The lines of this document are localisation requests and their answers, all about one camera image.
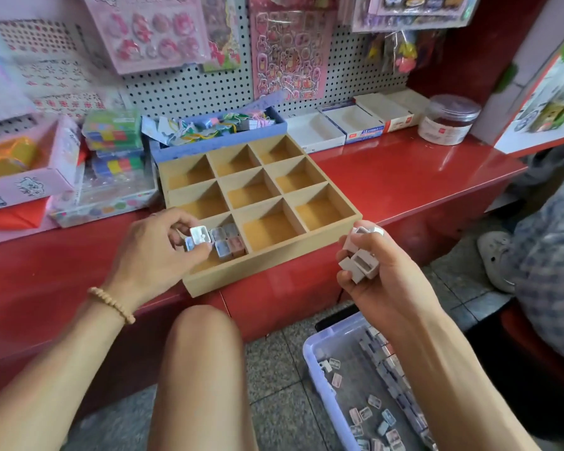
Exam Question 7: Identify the person's left hand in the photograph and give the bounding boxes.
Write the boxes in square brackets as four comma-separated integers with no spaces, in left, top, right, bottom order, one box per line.
[102,208,214,313]

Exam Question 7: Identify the person's right hand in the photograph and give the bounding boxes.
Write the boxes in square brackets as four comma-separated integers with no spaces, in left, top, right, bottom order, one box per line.
[335,220,444,346]

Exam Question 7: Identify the sharpeners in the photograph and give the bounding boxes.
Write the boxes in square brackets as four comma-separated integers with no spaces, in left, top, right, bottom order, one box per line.
[337,220,387,286]

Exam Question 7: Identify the row of erasers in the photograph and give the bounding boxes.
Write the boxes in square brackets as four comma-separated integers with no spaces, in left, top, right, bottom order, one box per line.
[356,323,440,451]

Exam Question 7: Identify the pile of boxed erasers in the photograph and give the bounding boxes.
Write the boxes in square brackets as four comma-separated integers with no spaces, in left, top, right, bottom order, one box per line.
[316,356,407,451]

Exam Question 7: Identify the clear plastic storage bin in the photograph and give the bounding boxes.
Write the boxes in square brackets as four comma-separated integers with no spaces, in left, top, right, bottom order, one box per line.
[301,311,445,451]

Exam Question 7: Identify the wooden compartment tray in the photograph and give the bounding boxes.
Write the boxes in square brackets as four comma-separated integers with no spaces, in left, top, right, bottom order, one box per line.
[157,134,365,299]

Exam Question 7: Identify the person's left forearm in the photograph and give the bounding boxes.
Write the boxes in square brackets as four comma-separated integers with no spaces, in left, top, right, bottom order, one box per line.
[0,298,135,451]

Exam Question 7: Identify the person's right forearm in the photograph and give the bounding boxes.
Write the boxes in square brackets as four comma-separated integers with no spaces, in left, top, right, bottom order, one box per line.
[384,309,543,451]

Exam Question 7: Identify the person's left leg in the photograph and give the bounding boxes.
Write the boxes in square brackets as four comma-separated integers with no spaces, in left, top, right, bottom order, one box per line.
[147,304,261,451]

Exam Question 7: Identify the blue box of trinkets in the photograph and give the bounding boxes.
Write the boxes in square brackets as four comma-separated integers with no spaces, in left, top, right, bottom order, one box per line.
[142,98,289,166]

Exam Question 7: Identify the white tray box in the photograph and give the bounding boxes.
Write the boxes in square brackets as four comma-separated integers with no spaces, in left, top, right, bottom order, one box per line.
[353,89,432,135]
[318,103,387,145]
[283,110,348,156]

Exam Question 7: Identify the red display counter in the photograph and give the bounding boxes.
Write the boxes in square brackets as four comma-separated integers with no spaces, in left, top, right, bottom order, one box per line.
[0,127,532,410]

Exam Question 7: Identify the stack of colourful packs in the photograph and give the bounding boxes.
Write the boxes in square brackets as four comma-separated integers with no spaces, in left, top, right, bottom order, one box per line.
[80,108,146,180]

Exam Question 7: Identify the pink tray of trinkets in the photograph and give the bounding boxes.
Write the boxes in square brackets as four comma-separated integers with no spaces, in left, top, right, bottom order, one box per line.
[0,114,83,249]

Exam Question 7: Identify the white pegboard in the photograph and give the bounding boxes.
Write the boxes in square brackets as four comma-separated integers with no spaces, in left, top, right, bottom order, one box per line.
[0,0,424,142]

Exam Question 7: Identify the round clear plastic jar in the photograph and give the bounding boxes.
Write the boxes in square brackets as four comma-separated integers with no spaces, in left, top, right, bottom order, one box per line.
[417,95,483,147]

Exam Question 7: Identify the red patterned sticker sheet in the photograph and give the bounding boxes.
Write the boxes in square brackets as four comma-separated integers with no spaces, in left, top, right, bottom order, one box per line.
[0,18,107,115]

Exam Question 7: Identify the pastel cartoon sticker pack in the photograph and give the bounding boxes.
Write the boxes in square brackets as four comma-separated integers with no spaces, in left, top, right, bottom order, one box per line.
[0,33,35,128]

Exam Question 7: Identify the pink sticker pack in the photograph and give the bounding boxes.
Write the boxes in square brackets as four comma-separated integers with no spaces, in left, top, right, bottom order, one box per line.
[248,0,338,105]
[81,0,214,77]

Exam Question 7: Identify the white side shelf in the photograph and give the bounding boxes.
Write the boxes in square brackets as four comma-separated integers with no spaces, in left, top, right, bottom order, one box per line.
[469,0,564,158]

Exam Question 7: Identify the beaded wooden bracelet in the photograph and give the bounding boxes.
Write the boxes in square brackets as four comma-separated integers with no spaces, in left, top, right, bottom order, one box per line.
[86,285,138,327]

